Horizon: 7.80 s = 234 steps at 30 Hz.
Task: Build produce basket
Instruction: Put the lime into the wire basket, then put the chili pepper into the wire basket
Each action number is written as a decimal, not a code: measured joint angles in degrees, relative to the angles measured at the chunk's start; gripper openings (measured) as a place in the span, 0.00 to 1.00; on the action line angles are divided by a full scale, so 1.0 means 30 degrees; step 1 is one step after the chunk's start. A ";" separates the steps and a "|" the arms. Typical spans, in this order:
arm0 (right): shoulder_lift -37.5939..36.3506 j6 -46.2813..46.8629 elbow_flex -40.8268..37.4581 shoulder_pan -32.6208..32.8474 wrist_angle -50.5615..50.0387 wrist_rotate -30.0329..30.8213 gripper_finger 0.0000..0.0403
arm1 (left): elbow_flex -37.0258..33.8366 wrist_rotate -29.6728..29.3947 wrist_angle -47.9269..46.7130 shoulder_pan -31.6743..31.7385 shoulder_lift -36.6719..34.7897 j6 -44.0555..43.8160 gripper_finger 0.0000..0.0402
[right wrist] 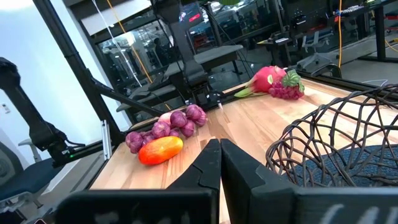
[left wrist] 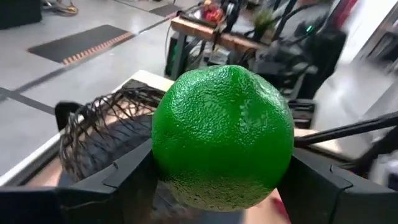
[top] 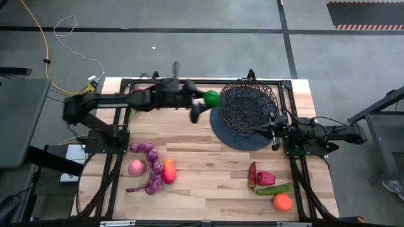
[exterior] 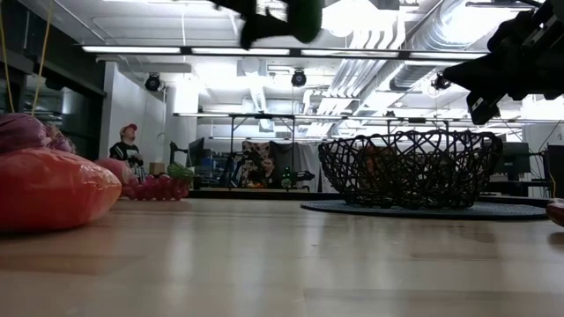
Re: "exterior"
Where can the pink peach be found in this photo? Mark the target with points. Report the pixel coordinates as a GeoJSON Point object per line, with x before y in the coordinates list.
{"type": "Point", "coordinates": [115, 169]}

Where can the brown cardboard box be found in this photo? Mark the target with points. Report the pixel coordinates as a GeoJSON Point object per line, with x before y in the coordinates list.
{"type": "Point", "coordinates": [157, 168]}

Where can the black table frame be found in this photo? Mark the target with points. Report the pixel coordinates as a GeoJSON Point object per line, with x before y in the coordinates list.
{"type": "Point", "coordinates": [264, 194]}

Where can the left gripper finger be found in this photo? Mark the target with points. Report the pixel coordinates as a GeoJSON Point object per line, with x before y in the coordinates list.
{"type": "Point", "coordinates": [262, 26]}

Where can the orange-red mango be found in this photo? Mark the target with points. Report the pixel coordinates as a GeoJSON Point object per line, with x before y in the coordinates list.
{"type": "Point", "coordinates": [48, 189]}

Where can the red grape bunch with leaf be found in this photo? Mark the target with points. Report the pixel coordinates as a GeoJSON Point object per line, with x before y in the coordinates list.
{"type": "Point", "coordinates": [158, 187]}

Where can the black overhead rig beam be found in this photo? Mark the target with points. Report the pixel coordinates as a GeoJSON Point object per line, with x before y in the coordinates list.
{"type": "Point", "coordinates": [295, 52]}

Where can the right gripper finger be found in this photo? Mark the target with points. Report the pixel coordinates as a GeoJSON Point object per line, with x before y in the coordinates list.
{"type": "Point", "coordinates": [473, 75]}
{"type": "Point", "coordinates": [482, 108]}

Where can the red vegetable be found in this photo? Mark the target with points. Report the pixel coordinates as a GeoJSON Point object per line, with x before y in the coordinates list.
{"type": "Point", "coordinates": [376, 160]}

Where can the black computer monitor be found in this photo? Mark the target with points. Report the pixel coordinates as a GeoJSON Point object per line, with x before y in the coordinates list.
{"type": "Point", "coordinates": [515, 157]}
{"type": "Point", "coordinates": [197, 152]}

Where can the person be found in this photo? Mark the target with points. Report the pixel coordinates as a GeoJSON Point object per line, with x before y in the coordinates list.
{"type": "Point", "coordinates": [268, 174]}
{"type": "Point", "coordinates": [128, 152]}

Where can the black ceiling spot lamp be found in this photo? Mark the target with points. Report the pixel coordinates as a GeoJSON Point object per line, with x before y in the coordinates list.
{"type": "Point", "coordinates": [153, 82]}
{"type": "Point", "coordinates": [440, 82]}
{"type": "Point", "coordinates": [299, 78]}

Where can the dark blue round mat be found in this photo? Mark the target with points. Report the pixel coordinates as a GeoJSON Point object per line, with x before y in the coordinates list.
{"type": "Point", "coordinates": [440, 212]}

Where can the grey hanging cloth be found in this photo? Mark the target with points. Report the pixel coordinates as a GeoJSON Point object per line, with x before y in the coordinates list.
{"type": "Point", "coordinates": [304, 165]}

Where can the black metal stand frame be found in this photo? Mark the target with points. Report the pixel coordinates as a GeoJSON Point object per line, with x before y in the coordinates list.
{"type": "Point", "coordinates": [232, 149]}

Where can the silver ventilation duct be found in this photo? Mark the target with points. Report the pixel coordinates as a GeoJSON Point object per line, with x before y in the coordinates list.
{"type": "Point", "coordinates": [423, 57]}

